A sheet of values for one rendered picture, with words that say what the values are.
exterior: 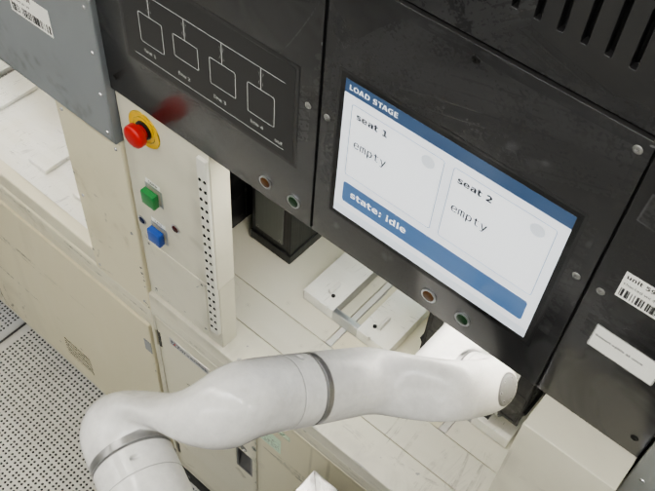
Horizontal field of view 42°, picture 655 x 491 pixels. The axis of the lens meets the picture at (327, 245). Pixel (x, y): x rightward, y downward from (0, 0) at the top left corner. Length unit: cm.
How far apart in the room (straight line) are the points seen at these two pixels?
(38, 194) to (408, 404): 110
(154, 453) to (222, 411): 12
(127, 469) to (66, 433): 157
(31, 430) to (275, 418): 169
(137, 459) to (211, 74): 47
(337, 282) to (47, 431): 119
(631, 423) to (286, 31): 56
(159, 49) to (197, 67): 7
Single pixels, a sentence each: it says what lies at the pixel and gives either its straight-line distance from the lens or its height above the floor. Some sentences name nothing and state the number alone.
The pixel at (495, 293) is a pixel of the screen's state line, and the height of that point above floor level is 151.
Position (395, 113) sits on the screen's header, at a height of 167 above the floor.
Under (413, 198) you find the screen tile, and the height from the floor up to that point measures 157.
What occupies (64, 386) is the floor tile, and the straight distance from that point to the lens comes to 267.
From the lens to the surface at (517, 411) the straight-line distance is 149.
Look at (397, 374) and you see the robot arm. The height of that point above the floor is 133.
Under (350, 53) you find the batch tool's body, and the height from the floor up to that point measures 171.
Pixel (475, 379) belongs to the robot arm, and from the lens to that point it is 113.
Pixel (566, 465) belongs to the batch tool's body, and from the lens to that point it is 103.
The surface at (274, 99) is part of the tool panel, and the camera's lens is 103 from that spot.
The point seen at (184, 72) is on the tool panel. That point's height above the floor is 153.
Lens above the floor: 228
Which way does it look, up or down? 52 degrees down
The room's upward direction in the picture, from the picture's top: 6 degrees clockwise
